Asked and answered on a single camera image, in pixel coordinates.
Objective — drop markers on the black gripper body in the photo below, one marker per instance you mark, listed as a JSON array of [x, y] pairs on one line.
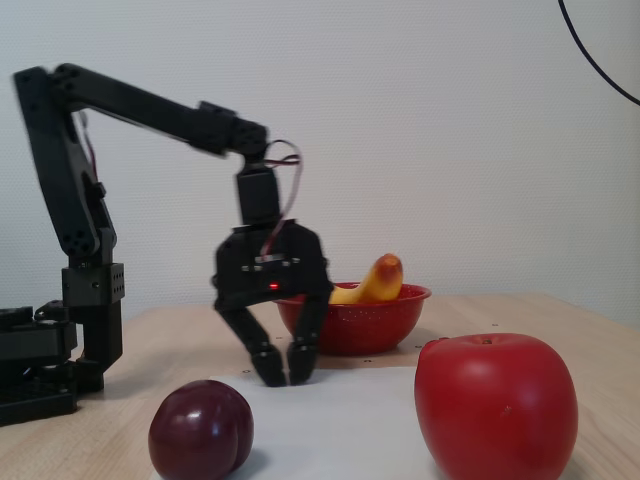
[[250, 285]]

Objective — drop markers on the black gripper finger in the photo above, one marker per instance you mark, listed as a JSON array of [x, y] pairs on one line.
[[260, 350], [306, 340]]

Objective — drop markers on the yellow toy banana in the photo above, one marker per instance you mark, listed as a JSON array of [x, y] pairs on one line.
[[380, 285]]

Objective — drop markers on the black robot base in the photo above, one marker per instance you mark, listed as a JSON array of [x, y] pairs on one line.
[[30, 400]]

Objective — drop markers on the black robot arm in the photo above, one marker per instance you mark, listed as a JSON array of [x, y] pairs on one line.
[[145, 112]]

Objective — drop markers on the red speckled bowl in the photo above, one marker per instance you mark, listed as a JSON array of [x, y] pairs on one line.
[[370, 325]]

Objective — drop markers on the dark purple toy plum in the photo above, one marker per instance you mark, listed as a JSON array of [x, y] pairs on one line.
[[200, 430]]

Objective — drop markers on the white paper sheet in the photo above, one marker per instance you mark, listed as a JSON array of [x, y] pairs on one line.
[[350, 430]]

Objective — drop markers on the red toy apple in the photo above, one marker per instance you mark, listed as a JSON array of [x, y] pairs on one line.
[[495, 405]]

